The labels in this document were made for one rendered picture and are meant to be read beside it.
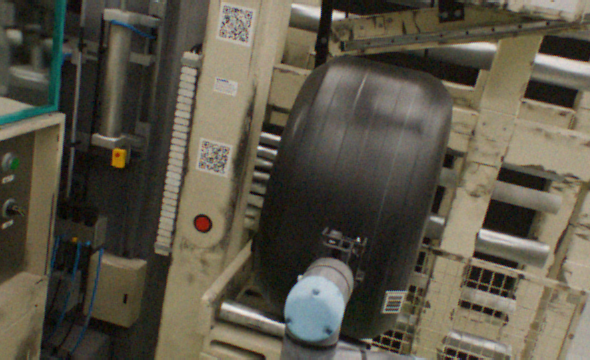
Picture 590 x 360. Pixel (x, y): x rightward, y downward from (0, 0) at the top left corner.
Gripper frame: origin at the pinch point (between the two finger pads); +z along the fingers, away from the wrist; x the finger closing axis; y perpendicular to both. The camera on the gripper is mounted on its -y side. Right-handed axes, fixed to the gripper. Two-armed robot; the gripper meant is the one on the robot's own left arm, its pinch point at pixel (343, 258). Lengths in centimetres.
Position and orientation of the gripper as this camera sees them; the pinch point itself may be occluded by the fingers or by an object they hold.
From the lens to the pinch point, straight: 122.1
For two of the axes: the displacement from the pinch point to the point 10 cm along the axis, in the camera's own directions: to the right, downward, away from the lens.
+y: 2.2, -9.5, -2.0
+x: -9.5, -2.6, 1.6
